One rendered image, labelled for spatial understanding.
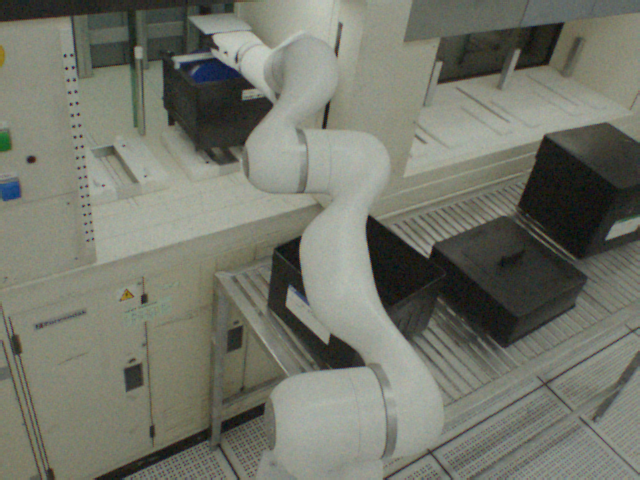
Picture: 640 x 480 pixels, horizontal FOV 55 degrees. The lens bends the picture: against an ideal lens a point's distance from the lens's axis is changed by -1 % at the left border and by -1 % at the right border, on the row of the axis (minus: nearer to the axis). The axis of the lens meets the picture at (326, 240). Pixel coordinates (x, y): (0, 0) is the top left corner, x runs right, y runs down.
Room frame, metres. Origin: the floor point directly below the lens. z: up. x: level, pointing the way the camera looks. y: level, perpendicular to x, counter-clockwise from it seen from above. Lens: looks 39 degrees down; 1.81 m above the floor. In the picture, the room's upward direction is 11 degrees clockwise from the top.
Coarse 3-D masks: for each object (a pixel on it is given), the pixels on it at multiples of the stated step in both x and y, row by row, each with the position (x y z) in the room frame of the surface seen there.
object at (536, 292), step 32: (512, 224) 1.38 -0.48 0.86; (448, 256) 1.19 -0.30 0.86; (480, 256) 1.22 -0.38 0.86; (512, 256) 1.21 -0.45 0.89; (544, 256) 1.27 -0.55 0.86; (448, 288) 1.16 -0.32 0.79; (480, 288) 1.10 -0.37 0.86; (512, 288) 1.12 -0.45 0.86; (544, 288) 1.14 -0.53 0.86; (576, 288) 1.18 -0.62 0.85; (480, 320) 1.08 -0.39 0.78; (512, 320) 1.03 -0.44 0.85; (544, 320) 1.12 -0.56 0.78
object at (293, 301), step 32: (288, 256) 1.05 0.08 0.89; (384, 256) 1.16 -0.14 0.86; (416, 256) 1.10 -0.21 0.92; (288, 288) 0.97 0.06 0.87; (384, 288) 1.11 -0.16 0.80; (416, 288) 1.08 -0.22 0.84; (288, 320) 0.96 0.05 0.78; (416, 320) 0.99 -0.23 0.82; (320, 352) 0.89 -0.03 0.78; (352, 352) 0.84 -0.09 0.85
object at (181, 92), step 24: (216, 24) 1.43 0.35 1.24; (240, 24) 1.45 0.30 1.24; (168, 72) 1.42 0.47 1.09; (168, 96) 1.42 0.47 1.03; (192, 96) 1.31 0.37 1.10; (216, 96) 1.33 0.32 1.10; (240, 96) 1.37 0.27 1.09; (264, 96) 1.41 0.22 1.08; (168, 120) 1.45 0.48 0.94; (192, 120) 1.31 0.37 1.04; (216, 120) 1.33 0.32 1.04; (240, 120) 1.37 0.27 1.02; (216, 144) 1.33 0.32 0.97
